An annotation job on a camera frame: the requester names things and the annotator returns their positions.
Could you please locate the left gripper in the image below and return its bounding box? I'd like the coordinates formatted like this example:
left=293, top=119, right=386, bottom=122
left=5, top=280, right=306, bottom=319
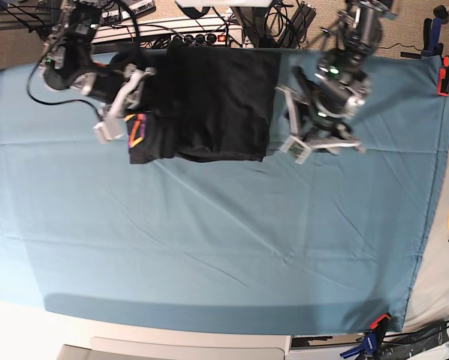
left=276, top=84, right=366, bottom=154

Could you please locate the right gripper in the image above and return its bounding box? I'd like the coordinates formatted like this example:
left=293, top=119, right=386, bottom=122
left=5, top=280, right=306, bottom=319
left=83, top=63, right=157, bottom=121

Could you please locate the black T-shirt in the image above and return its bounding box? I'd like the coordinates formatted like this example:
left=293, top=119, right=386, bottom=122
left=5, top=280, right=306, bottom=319
left=126, top=46, right=281, bottom=164

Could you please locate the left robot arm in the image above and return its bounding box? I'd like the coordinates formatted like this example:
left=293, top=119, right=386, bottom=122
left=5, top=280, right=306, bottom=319
left=276, top=1, right=399, bottom=164

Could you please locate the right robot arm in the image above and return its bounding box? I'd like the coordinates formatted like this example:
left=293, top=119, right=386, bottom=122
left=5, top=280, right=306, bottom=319
left=26, top=1, right=156, bottom=122

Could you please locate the white power strip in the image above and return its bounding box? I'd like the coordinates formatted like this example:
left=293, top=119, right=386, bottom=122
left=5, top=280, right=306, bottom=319
left=92, top=23, right=243, bottom=47

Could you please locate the blue table cloth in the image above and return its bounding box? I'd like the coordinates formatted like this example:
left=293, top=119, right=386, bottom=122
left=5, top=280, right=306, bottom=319
left=0, top=57, right=449, bottom=335

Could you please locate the orange black clamp top right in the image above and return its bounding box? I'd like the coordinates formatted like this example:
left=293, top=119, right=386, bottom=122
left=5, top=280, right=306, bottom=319
left=437, top=55, right=449, bottom=97

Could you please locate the blue clamp top right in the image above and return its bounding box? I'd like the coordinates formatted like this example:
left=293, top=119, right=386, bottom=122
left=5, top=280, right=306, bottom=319
left=420, top=12, right=444, bottom=57

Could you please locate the orange blue clamp bottom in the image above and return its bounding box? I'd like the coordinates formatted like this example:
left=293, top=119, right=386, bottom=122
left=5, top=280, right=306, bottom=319
left=339, top=313, right=391, bottom=359

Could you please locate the black plastic bag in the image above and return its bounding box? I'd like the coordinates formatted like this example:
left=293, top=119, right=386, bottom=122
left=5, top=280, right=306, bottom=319
left=378, top=319, right=449, bottom=359

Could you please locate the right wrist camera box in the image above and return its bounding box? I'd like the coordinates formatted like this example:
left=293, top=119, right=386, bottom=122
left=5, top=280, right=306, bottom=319
left=93, top=118, right=124, bottom=144

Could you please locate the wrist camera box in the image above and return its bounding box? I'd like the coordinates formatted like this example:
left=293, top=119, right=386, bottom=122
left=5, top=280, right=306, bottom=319
left=280, top=136, right=312, bottom=164
left=93, top=118, right=124, bottom=144

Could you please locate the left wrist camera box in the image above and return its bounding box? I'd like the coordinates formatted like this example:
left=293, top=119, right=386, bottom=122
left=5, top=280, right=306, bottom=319
left=280, top=136, right=312, bottom=164

